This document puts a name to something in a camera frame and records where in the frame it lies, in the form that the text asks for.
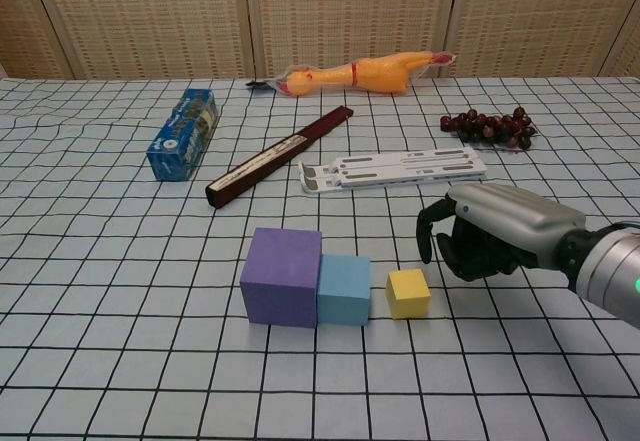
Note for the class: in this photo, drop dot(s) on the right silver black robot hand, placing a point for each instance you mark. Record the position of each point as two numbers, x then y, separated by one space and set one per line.
515 216

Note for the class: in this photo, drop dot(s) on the small yellow foam cube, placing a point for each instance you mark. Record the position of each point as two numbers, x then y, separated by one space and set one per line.
407 293

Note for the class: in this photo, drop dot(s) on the medium blue foam cube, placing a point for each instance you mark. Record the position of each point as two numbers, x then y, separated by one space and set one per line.
345 291

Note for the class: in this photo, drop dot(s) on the large purple foam cube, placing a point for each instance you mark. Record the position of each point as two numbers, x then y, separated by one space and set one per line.
280 278

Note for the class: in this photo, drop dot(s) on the dark red grape bunch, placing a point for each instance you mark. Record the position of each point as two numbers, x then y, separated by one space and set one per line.
480 128

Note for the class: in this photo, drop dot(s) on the white folding laptop stand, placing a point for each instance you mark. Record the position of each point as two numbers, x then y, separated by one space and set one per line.
395 168

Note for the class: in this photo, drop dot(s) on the yellow rubber chicken toy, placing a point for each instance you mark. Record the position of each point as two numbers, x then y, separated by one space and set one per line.
370 76

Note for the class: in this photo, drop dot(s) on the dark red long box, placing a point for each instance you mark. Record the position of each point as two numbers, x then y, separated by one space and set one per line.
270 158

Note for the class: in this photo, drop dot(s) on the long blue cardboard box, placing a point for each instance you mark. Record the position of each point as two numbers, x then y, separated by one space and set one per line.
182 136

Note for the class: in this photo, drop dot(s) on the light blue checkered tablecloth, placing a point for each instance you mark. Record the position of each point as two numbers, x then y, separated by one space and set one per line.
100 261

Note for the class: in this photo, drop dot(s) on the woven beige folding screen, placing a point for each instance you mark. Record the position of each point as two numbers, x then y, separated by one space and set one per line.
150 11

